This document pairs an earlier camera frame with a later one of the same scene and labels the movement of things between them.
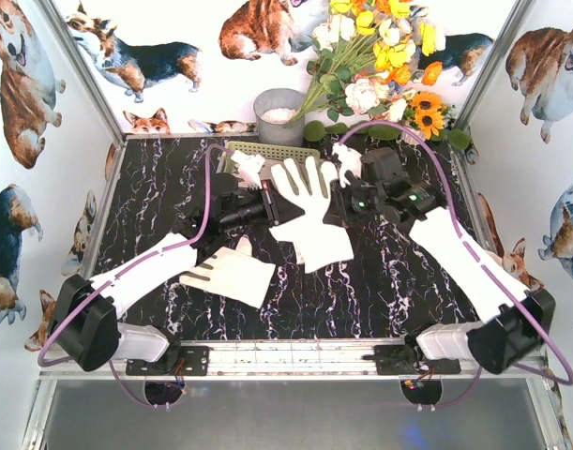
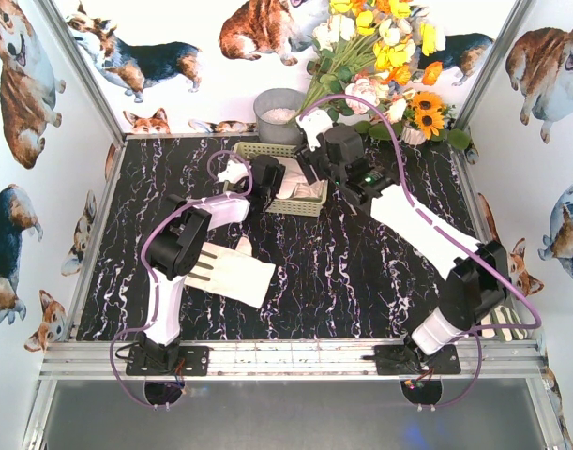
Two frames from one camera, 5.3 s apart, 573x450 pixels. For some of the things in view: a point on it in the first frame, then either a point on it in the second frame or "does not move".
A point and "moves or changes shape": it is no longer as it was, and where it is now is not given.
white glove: [234, 273] does not move
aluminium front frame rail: [293, 359] does not move
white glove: [319, 242] moves or changes shape
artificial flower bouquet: [371, 54] does not move
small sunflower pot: [428, 115] does not move
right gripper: [341, 204] to [308, 161]
